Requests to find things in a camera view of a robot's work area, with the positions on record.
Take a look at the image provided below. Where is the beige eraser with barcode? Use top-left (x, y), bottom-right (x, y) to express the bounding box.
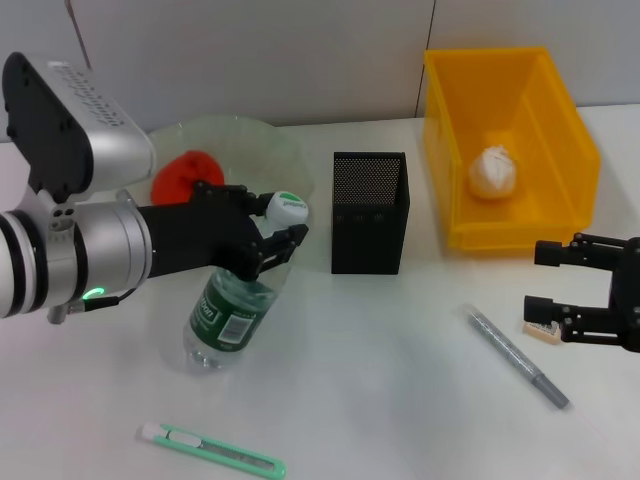
top-left (520, 319), bottom-right (564, 347)

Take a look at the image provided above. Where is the red-orange toy orange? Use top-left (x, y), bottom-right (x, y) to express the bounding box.
top-left (151, 152), bottom-right (225, 205)

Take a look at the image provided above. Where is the yellow plastic bin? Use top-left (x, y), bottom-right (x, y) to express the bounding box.
top-left (423, 46), bottom-right (602, 254)

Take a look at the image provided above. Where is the clear bottle green label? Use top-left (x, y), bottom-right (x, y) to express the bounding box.
top-left (182, 190), bottom-right (310, 371)

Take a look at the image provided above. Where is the translucent green fruit plate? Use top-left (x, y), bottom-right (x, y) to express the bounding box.
top-left (144, 114), bottom-right (315, 274)

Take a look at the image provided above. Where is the mint green utility knife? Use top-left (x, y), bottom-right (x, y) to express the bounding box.
top-left (137, 422), bottom-right (287, 479)

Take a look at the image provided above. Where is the black mesh pen holder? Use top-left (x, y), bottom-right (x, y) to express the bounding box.
top-left (330, 150), bottom-right (411, 275)

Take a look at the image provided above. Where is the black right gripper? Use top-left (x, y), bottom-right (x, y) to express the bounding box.
top-left (523, 231), bottom-right (640, 354)

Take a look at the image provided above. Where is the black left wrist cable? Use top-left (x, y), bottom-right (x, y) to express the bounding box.
top-left (47, 284), bottom-right (139, 324)

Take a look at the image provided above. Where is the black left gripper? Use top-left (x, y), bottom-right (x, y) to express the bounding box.
top-left (135, 180), bottom-right (310, 281)

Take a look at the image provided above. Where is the grey marker pen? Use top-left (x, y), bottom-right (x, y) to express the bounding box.
top-left (462, 302), bottom-right (571, 411)

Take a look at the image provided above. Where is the white paper ball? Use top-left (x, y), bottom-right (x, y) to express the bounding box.
top-left (467, 143), bottom-right (519, 201)

